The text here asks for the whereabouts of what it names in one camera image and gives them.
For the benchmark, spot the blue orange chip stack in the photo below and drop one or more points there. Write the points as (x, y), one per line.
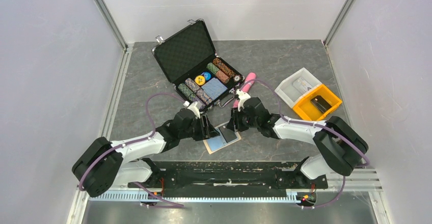
(198, 91)

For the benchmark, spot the green red chip stack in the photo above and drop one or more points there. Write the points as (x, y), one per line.
(218, 73)

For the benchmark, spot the blue dealer button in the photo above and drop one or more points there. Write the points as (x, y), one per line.
(207, 76)

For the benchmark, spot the white card in white bin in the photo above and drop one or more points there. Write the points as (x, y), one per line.
(302, 85)

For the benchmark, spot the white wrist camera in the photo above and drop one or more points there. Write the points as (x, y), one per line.
(194, 107)
(242, 98)

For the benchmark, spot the black card in yellow bin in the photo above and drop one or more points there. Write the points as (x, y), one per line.
(321, 104)

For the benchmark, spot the black poker chip case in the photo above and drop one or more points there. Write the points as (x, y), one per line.
(186, 54)

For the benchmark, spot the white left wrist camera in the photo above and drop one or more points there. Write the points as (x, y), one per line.
(194, 107)

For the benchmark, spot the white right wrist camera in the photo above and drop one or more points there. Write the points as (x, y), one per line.
(242, 98)

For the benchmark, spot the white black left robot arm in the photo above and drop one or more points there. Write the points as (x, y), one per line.
(106, 164)

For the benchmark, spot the beige leather card holder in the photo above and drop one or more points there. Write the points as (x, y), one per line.
(214, 144)

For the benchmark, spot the loose black white chips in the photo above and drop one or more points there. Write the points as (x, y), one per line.
(238, 78)

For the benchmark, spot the orange black chip stack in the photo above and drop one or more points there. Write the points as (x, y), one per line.
(223, 67)

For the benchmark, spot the white plastic bin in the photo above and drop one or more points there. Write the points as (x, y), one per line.
(292, 89)

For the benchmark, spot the green purple chip stack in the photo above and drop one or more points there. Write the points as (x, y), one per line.
(190, 95)

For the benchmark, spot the blue playing card deck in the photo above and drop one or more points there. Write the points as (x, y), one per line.
(212, 90)

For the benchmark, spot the yellow plastic bin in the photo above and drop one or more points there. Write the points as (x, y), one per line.
(307, 111)

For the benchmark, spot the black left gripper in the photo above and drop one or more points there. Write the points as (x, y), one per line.
(206, 132)

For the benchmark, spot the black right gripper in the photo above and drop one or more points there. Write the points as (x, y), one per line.
(235, 117)

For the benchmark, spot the white slotted cable duct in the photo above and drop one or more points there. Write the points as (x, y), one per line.
(140, 195)

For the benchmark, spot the black VIP credit card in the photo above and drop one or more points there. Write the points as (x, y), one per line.
(228, 135)

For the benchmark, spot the pink cylindrical device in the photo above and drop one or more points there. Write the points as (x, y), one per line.
(249, 81)

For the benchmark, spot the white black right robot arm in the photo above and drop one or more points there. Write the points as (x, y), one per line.
(341, 149)

